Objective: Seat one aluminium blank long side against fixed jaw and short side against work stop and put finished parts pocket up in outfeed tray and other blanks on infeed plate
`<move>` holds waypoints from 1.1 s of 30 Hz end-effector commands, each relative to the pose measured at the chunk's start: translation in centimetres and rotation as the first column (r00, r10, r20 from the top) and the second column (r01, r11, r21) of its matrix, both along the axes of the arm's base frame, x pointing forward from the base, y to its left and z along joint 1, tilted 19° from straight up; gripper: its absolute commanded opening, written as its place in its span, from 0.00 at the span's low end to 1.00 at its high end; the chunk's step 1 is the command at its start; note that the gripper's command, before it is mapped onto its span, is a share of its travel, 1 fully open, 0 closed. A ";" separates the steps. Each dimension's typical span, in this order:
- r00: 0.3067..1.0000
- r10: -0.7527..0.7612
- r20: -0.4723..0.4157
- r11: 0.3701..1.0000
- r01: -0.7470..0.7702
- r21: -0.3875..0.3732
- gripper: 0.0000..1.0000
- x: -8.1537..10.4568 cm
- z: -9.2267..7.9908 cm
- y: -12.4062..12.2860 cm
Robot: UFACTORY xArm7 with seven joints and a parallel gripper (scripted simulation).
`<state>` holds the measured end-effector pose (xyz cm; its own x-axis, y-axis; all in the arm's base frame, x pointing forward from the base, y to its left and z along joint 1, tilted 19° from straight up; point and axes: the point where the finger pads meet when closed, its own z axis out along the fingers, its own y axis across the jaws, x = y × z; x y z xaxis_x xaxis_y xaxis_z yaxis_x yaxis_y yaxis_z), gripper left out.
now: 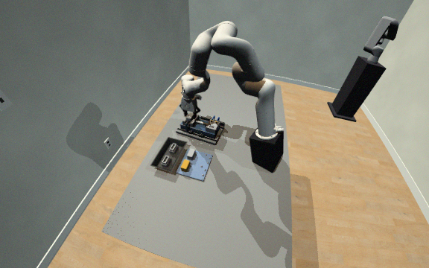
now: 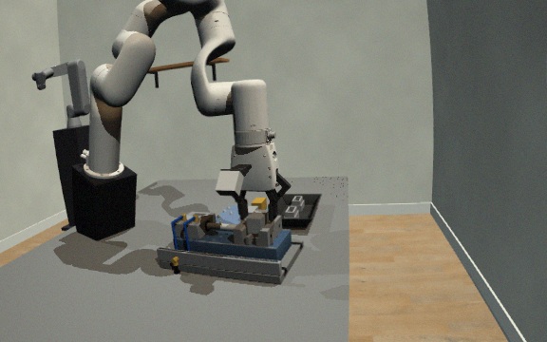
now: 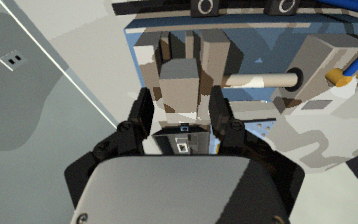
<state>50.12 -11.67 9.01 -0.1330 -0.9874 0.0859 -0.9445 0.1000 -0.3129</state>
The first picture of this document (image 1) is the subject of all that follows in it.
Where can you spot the yellow rectangular block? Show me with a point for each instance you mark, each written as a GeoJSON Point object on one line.
{"type": "Point", "coordinates": [185, 165]}

